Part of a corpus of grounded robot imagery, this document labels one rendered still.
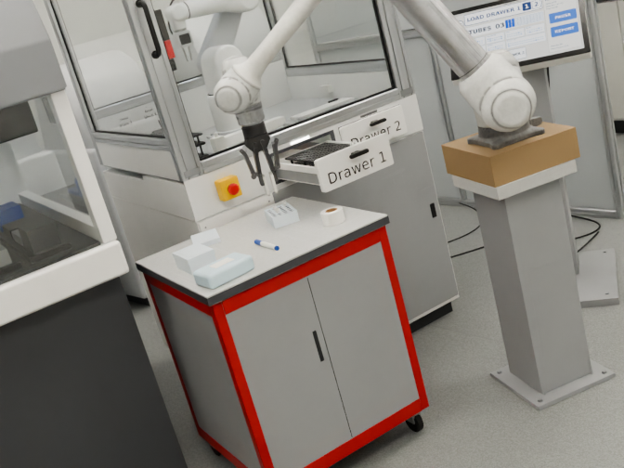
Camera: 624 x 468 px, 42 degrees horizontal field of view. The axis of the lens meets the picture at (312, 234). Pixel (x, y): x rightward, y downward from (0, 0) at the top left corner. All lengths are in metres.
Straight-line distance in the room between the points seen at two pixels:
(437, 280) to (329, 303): 1.08
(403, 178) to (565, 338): 0.91
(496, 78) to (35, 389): 1.59
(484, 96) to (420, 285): 1.24
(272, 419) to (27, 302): 0.77
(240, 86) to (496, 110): 0.71
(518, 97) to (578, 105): 1.89
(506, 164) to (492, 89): 0.29
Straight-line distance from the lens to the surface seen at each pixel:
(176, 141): 2.77
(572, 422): 2.72
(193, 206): 2.80
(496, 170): 2.48
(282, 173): 2.88
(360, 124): 3.09
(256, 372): 2.34
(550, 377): 2.83
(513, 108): 2.29
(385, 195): 3.20
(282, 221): 2.61
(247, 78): 2.37
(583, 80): 4.12
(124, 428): 2.70
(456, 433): 2.75
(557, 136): 2.58
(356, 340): 2.49
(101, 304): 2.56
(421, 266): 3.35
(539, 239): 2.65
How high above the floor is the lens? 1.49
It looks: 17 degrees down
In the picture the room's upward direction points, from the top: 15 degrees counter-clockwise
